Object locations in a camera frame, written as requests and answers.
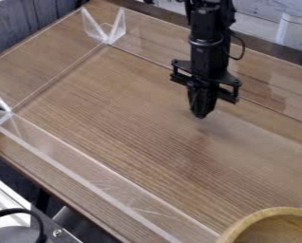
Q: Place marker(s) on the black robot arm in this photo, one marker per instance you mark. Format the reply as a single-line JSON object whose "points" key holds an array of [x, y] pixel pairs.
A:
{"points": [[203, 73]]}

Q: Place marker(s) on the white container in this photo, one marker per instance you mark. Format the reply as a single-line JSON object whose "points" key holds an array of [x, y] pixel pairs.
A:
{"points": [[289, 33]]}

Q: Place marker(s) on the brown wooden bowl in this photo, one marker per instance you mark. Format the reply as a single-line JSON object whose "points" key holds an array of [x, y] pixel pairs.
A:
{"points": [[273, 225]]}

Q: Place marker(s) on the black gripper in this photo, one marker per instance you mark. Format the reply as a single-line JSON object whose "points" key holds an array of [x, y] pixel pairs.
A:
{"points": [[226, 83]]}

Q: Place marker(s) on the clear acrylic table barrier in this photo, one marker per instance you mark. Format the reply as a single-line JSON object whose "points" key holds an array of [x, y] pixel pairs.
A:
{"points": [[95, 125]]}

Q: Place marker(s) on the grey metal bracket with screw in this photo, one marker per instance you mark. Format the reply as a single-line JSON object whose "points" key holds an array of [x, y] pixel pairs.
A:
{"points": [[55, 232]]}

